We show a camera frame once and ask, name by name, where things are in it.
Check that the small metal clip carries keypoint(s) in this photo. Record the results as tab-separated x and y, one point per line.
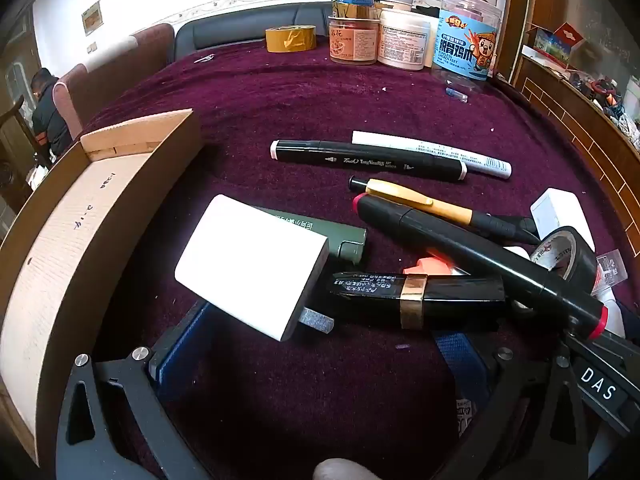
202	58

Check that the black lipstick tube gold band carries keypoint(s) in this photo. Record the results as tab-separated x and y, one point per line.
415	296

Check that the wooden brick-pattern shelf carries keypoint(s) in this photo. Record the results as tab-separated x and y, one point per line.
585	105

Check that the yellow and black pen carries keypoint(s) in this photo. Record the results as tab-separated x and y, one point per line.
435	205

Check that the black electrical tape roll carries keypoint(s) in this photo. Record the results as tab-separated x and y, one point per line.
567	255

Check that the yellow tape roll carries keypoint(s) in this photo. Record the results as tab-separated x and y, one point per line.
291	38

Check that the orange tin jar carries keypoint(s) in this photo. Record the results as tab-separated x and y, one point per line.
352	42

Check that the white marker pen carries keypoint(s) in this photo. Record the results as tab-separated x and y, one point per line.
440	152

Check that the black double-ended marker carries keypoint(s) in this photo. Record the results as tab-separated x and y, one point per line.
370	159

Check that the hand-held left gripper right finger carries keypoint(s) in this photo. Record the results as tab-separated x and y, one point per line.
460	360

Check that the small wall sticker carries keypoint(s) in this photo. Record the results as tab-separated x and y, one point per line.
92	17

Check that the clear jar blue label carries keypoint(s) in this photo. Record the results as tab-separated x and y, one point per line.
467	42

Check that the pile of small shelf items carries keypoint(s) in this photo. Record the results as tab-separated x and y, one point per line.
612	100

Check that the white plastic tub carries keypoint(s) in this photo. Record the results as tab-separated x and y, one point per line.
406	40

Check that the orange eraser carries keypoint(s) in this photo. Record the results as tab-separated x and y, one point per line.
429	265

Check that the brown cardboard box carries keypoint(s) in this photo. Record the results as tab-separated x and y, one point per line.
85	240

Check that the clear plastic packet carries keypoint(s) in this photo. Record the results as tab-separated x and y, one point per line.
611	270

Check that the dark grey sofa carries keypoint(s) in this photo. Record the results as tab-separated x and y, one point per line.
250	25

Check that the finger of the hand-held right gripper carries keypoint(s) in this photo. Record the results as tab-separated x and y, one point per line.
615	350

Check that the white rectangular box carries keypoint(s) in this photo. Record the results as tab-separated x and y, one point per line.
562	215

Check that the red and white box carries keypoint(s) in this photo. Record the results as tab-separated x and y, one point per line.
567	40

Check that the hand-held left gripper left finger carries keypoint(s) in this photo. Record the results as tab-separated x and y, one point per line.
167	360

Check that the long black marker red ends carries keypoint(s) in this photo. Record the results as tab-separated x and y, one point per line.
475	255

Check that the person's left hand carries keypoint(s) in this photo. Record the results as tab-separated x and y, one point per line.
342	471

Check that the white power adapter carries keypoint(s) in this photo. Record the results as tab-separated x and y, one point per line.
250	265

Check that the maroon chair white cover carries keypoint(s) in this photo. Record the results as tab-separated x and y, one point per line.
145	52

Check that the maroon tablecloth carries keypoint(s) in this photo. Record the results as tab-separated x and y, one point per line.
310	390

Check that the green lighter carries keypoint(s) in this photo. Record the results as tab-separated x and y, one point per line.
325	232

